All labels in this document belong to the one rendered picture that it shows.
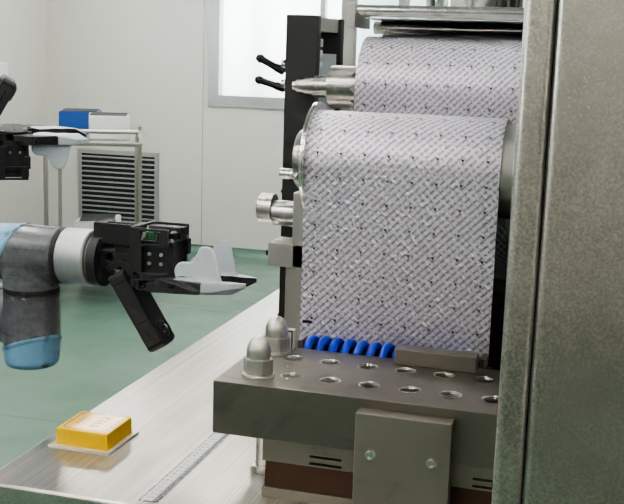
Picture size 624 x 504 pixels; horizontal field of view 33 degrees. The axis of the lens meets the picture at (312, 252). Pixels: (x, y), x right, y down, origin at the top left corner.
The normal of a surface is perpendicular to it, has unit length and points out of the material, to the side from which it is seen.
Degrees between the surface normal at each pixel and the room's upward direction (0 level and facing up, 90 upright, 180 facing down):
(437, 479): 90
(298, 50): 90
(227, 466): 0
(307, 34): 90
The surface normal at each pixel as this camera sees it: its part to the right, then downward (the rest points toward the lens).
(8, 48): 0.96, 0.08
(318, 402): -0.28, 0.17
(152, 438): 0.04, -0.98
